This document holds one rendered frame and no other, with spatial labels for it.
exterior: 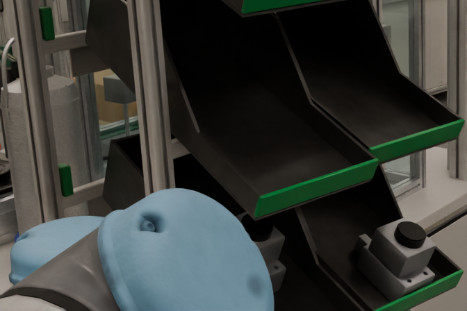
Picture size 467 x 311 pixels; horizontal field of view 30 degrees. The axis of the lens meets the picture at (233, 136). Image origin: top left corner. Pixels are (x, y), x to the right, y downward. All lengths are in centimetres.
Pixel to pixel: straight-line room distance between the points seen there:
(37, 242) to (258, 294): 19
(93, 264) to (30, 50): 54
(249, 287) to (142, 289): 5
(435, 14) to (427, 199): 446
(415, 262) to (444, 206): 124
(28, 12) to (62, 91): 71
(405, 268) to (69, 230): 44
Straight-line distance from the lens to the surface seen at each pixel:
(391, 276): 88
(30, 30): 85
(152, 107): 72
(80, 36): 89
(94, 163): 196
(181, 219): 33
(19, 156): 157
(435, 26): 655
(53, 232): 51
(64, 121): 155
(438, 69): 664
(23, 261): 49
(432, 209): 208
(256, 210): 68
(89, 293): 31
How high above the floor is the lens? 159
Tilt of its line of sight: 16 degrees down
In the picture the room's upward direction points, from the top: 4 degrees counter-clockwise
